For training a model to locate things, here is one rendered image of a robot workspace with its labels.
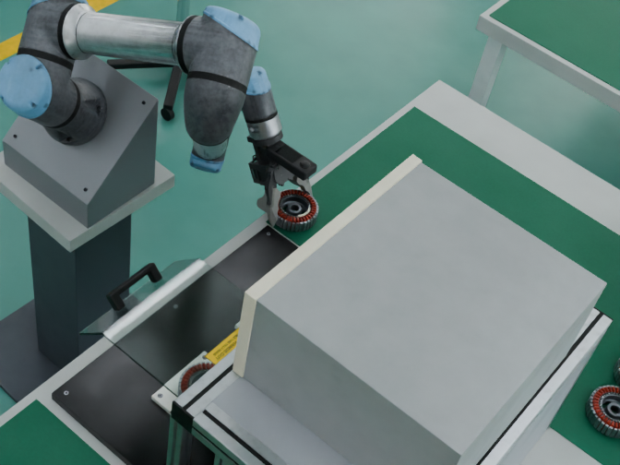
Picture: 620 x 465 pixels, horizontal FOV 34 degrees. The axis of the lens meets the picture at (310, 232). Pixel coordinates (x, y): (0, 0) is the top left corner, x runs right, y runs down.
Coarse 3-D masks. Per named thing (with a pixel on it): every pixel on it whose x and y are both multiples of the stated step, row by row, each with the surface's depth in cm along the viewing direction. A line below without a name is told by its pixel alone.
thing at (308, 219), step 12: (288, 192) 242; (300, 192) 242; (288, 204) 242; (300, 204) 242; (312, 204) 240; (288, 216) 236; (300, 216) 237; (312, 216) 237; (288, 228) 237; (300, 228) 237
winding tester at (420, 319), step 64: (384, 192) 170; (448, 192) 172; (320, 256) 158; (384, 256) 160; (448, 256) 162; (512, 256) 164; (256, 320) 154; (320, 320) 150; (384, 320) 152; (448, 320) 154; (512, 320) 155; (576, 320) 158; (256, 384) 164; (320, 384) 152; (384, 384) 144; (448, 384) 146; (512, 384) 147; (384, 448) 150; (448, 448) 139
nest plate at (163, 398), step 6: (162, 390) 201; (168, 390) 201; (156, 396) 200; (162, 396) 200; (168, 396) 200; (174, 396) 200; (156, 402) 200; (162, 402) 199; (168, 402) 199; (162, 408) 199; (168, 408) 198
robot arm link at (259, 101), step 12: (252, 72) 225; (264, 72) 225; (252, 84) 224; (264, 84) 225; (252, 96) 225; (264, 96) 226; (252, 108) 226; (264, 108) 227; (276, 108) 230; (252, 120) 228; (264, 120) 228
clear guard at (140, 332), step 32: (160, 288) 182; (192, 288) 183; (224, 288) 184; (96, 320) 182; (128, 320) 176; (160, 320) 177; (192, 320) 178; (224, 320) 179; (128, 352) 171; (160, 352) 172; (192, 352) 173; (192, 384) 169
